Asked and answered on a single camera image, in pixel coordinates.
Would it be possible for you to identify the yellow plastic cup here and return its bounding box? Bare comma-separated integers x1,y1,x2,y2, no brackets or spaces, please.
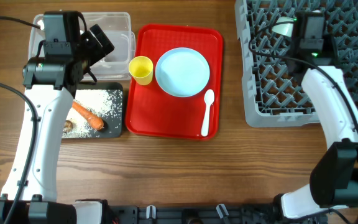
129,56,154,85

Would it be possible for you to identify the white rice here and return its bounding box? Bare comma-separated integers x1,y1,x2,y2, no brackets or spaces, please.
62,89,124,138

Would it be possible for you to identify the orange carrot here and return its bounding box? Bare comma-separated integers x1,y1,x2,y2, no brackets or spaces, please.
72,101,104,131

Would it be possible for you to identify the brown food scrap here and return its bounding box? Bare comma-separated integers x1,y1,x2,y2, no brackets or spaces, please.
63,120,73,133

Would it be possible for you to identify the light blue plate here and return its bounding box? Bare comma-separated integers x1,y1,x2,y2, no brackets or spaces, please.
155,47,211,98

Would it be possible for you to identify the white plastic spoon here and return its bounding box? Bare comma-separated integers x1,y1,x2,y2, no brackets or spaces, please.
201,89,214,137

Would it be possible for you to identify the green bowl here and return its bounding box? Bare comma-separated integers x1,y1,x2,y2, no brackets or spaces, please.
272,17,296,37

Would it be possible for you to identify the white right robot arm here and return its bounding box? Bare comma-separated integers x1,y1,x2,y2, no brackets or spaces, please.
272,12,358,220

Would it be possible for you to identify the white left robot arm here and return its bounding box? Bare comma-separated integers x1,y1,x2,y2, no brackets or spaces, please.
0,11,117,223

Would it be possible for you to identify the clear plastic waste bin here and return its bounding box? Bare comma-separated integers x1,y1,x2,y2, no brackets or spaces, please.
28,11,135,81

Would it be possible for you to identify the black waste tray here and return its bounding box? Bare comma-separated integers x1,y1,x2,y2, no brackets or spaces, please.
61,82,124,139

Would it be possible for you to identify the grey dishwasher rack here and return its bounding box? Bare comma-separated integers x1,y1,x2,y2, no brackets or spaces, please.
235,0,358,128

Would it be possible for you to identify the red plastic tray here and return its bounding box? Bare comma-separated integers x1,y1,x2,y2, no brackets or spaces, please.
125,24,223,140

